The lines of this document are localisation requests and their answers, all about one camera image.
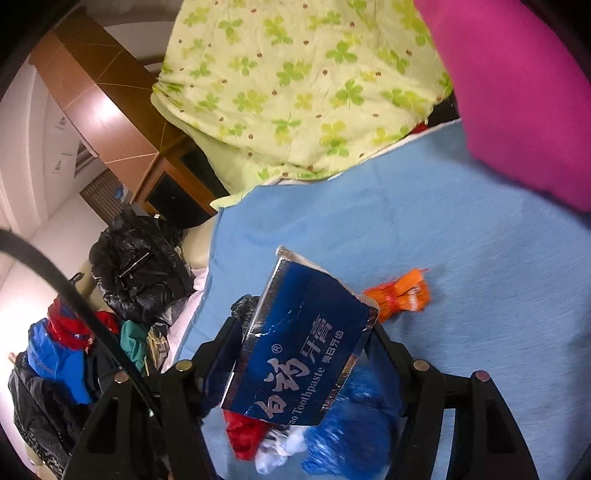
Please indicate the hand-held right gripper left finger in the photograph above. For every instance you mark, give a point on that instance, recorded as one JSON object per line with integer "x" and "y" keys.
{"x": 222, "y": 369}

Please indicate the orange snack wrapper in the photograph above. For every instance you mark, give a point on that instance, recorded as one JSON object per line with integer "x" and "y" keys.
{"x": 406, "y": 293}

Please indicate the magenta pillow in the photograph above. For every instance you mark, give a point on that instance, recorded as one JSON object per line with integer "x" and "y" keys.
{"x": 508, "y": 92}

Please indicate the blue toothpaste box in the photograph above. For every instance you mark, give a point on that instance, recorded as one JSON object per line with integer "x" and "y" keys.
{"x": 300, "y": 341}

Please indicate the dark jacket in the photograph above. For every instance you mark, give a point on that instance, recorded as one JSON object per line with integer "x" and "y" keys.
{"x": 41, "y": 406}

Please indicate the pale pink bed sheet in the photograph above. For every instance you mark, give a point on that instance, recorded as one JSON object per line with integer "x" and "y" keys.
{"x": 189, "y": 314}

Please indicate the blue garment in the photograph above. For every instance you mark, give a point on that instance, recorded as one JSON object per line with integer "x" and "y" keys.
{"x": 55, "y": 364}

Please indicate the black puffer jacket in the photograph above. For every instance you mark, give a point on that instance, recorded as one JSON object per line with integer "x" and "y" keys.
{"x": 138, "y": 267}

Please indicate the cream cushion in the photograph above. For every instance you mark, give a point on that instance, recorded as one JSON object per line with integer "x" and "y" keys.
{"x": 198, "y": 244}

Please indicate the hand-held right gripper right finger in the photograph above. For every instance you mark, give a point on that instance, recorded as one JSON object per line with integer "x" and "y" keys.
{"x": 399, "y": 357}

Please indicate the brown wooden cabinet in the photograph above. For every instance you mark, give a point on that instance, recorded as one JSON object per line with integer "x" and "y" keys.
{"x": 106, "y": 106}

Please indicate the light blue blanket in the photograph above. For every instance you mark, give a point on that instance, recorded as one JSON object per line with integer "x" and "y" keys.
{"x": 461, "y": 230}

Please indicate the black plastic bag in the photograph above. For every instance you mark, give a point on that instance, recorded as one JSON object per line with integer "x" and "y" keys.
{"x": 244, "y": 307}

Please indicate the green clover print quilt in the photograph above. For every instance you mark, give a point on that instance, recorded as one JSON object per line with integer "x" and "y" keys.
{"x": 286, "y": 83}

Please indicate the crumpled white tissue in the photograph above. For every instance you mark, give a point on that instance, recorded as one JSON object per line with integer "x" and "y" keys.
{"x": 277, "y": 452}

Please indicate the blue plastic bag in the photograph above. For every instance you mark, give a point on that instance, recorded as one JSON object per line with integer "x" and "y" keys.
{"x": 351, "y": 429}

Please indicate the red garment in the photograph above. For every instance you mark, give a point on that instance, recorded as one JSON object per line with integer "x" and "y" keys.
{"x": 64, "y": 327}

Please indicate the crumpled red plastic bag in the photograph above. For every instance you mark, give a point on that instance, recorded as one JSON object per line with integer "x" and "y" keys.
{"x": 244, "y": 434}

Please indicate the green garment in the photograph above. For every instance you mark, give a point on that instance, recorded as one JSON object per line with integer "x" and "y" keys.
{"x": 134, "y": 341}

